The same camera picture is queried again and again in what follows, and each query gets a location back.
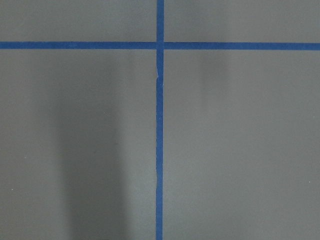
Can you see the blue tape line right lengthwise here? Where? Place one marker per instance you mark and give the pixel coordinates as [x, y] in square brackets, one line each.
[159, 118]

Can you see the blue tape line right crosswise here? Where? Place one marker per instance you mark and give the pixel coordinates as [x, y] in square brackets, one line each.
[133, 45]

